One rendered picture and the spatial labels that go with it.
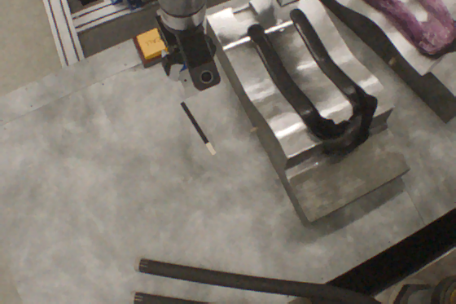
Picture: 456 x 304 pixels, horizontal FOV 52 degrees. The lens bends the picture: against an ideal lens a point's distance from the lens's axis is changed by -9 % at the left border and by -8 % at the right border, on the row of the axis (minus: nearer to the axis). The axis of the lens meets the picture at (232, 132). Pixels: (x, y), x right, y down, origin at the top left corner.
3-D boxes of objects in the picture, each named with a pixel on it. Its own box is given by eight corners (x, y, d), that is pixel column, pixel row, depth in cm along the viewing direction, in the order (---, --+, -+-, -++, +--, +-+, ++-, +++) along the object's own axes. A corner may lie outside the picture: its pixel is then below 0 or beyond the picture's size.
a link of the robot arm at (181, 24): (213, 8, 77) (165, 27, 76) (213, 23, 82) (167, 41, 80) (195, -27, 80) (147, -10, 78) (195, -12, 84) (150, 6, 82)
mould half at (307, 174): (205, 36, 120) (206, 5, 107) (300, 1, 125) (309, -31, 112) (304, 227, 107) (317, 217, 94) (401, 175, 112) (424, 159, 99)
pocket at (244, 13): (228, 15, 116) (229, 7, 113) (248, 8, 117) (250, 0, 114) (237, 31, 115) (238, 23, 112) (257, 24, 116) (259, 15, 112)
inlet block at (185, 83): (160, 47, 107) (158, 35, 102) (181, 39, 108) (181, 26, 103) (184, 99, 103) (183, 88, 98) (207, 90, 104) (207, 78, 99)
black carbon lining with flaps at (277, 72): (241, 33, 113) (244, 10, 104) (303, 10, 116) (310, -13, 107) (316, 169, 104) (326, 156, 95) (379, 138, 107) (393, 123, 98)
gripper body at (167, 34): (192, 19, 95) (192, -17, 84) (212, 55, 93) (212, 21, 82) (155, 33, 94) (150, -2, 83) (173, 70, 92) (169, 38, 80)
